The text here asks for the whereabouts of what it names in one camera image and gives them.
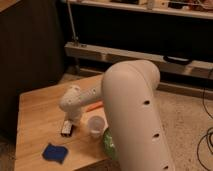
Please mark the upper shelf with clutter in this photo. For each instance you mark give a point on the upper shelf with clutter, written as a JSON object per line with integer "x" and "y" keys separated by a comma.
{"x": 147, "y": 7}

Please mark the blue sponge cloth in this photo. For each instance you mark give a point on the blue sponge cloth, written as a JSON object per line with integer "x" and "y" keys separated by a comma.
{"x": 55, "y": 153}

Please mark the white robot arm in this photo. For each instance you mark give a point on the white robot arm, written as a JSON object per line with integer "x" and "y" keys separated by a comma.
{"x": 127, "y": 92}

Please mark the metal pole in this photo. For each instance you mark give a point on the metal pole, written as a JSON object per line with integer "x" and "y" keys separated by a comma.
{"x": 74, "y": 36}

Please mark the orange carrot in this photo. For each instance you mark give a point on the orange carrot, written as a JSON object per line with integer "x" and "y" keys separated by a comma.
{"x": 94, "y": 106}

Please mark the wooden shelf beam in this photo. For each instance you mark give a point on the wooden shelf beam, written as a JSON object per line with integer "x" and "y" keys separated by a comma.
{"x": 112, "y": 55}

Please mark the black handle on beam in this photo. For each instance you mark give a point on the black handle on beam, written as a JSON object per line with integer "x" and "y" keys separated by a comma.
{"x": 176, "y": 61}

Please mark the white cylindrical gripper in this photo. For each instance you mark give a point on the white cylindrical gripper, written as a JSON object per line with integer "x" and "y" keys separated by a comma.
{"x": 74, "y": 116}

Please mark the green bowl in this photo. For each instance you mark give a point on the green bowl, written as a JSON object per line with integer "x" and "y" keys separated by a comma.
{"x": 108, "y": 145}

